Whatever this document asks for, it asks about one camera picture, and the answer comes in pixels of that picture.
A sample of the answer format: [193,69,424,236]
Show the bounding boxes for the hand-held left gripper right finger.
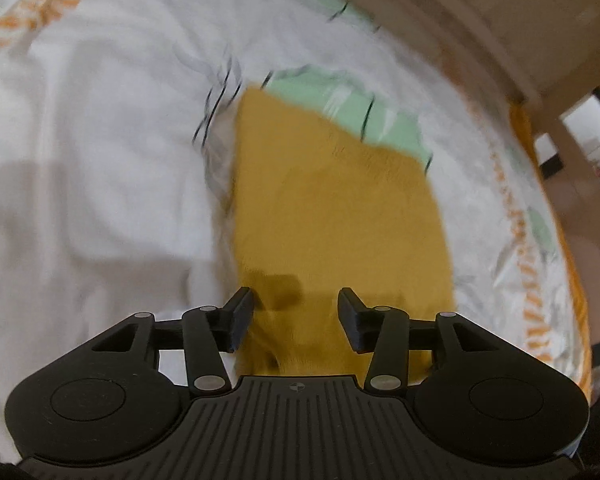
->
[337,287,507,395]

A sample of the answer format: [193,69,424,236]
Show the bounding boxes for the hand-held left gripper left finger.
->
[86,286,257,395]

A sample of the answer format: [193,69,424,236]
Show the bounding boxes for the mustard yellow knit garment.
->
[229,87,457,380]

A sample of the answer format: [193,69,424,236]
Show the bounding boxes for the white leaf-print bed sheet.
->
[0,0,593,468]

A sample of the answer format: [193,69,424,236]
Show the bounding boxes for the orange mattress sheet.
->
[506,101,595,397]

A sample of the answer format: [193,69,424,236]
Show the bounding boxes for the beige wooden headboard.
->
[262,0,548,108]

